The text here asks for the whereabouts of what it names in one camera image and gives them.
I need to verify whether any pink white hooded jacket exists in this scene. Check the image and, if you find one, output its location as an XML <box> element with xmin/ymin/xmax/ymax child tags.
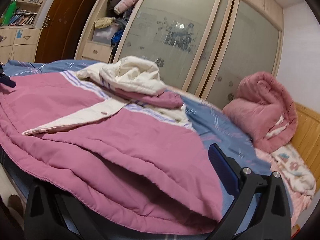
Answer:
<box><xmin>1</xmin><ymin>63</ymin><xmax>223</xmax><ymax>235</ymax></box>

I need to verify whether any light wood side cabinet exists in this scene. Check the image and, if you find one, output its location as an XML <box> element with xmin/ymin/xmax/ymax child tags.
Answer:
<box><xmin>1</xmin><ymin>26</ymin><xmax>42</xmax><ymax>63</ymax></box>

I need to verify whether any pink floral mattress cover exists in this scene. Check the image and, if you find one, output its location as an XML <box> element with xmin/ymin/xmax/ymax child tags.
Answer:
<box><xmin>164</xmin><ymin>84</ymin><xmax>316</xmax><ymax>228</ymax></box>

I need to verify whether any floral white blanket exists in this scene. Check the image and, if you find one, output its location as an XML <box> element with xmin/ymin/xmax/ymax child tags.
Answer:
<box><xmin>271</xmin><ymin>144</ymin><xmax>316</xmax><ymax>198</ymax></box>

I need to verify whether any brown wooden door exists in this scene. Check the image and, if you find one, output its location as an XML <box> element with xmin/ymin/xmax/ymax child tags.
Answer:
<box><xmin>35</xmin><ymin>0</ymin><xmax>97</xmax><ymax>63</ymax></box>

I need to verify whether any wooden bed headboard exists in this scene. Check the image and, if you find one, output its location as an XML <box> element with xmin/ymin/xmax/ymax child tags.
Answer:
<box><xmin>291</xmin><ymin>102</ymin><xmax>320</xmax><ymax>191</ymax></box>

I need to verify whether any rolled pink quilt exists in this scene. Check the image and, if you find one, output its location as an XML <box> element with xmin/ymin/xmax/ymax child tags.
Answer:
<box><xmin>222</xmin><ymin>72</ymin><xmax>298</xmax><ymax>153</ymax></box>

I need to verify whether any clear plastic storage box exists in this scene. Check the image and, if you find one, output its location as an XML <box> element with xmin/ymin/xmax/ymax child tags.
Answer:
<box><xmin>92</xmin><ymin>24</ymin><xmax>119</xmax><ymax>45</ymax></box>

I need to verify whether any beige cloth bag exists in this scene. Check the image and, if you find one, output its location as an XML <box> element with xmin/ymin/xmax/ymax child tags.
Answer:
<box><xmin>94</xmin><ymin>17</ymin><xmax>116</xmax><ymax>29</ymax></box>

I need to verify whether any blue garment in wardrobe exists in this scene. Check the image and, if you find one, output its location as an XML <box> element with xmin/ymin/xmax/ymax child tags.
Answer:
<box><xmin>111</xmin><ymin>29</ymin><xmax>124</xmax><ymax>46</ymax></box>

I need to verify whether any beige sliding door wardrobe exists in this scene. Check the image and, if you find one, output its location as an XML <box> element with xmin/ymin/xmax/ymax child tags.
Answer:
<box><xmin>75</xmin><ymin>0</ymin><xmax>284</xmax><ymax>108</ymax></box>

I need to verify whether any wall bookshelf with books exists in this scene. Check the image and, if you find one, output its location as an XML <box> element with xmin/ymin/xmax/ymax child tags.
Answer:
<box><xmin>1</xmin><ymin>0</ymin><xmax>46</xmax><ymax>27</ymax></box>

